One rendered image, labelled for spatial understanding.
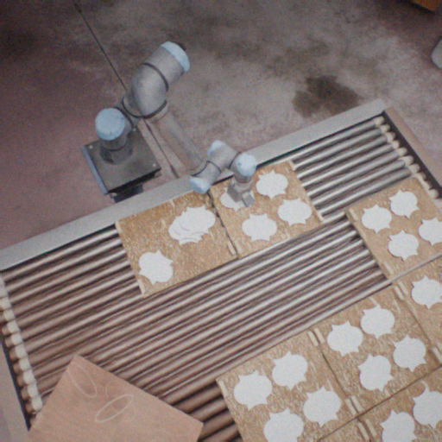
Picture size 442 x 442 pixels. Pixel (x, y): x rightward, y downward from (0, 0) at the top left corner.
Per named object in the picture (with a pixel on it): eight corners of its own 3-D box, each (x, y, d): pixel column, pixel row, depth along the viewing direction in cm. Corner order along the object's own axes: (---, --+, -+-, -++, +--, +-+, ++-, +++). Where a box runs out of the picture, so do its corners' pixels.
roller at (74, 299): (4, 325, 160) (-1, 324, 155) (399, 149, 206) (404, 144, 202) (8, 337, 158) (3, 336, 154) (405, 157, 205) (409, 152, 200)
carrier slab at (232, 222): (206, 189, 184) (206, 187, 183) (287, 161, 193) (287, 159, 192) (238, 259, 173) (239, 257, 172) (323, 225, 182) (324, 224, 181)
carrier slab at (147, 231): (114, 223, 175) (113, 221, 173) (202, 189, 184) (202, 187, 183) (144, 298, 164) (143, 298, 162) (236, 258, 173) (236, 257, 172)
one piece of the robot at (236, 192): (247, 198, 161) (242, 215, 176) (264, 186, 163) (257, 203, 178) (227, 177, 164) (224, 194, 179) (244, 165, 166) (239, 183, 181)
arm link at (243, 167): (243, 147, 154) (262, 159, 153) (239, 161, 164) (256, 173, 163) (230, 161, 151) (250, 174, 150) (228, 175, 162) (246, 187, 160)
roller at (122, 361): (28, 401, 151) (23, 401, 146) (435, 199, 197) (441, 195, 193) (32, 414, 149) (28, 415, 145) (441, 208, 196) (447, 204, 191)
